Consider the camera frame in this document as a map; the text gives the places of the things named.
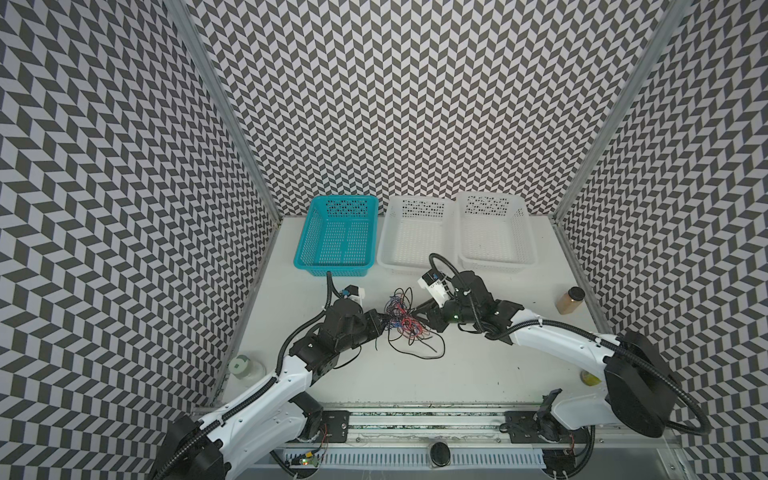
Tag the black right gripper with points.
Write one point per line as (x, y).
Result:
(443, 308)

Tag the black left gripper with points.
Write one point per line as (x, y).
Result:
(375, 327)

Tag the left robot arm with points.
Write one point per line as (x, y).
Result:
(276, 409)

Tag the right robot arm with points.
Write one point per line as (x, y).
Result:
(636, 387)

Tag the white plastic basket middle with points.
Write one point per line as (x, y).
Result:
(413, 228)

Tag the white plastic basket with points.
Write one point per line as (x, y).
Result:
(495, 232)
(413, 228)

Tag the teal plastic basket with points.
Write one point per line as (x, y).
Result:
(339, 236)

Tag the white plastic basket right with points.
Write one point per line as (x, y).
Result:
(495, 232)

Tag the brown spice bottle black cap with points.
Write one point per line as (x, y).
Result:
(570, 300)

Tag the yellow liquid bottle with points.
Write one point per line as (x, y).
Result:
(589, 379)

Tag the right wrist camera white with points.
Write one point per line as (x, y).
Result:
(433, 282)

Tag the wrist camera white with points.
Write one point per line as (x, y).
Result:
(353, 293)
(433, 282)

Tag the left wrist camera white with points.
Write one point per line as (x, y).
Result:
(353, 293)

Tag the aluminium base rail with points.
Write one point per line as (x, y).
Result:
(492, 437)

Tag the aluminium corner post left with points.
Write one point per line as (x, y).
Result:
(179, 14)

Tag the aluminium corner post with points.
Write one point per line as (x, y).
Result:
(670, 22)
(179, 14)

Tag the aluminium corner post right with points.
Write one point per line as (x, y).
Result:
(670, 22)

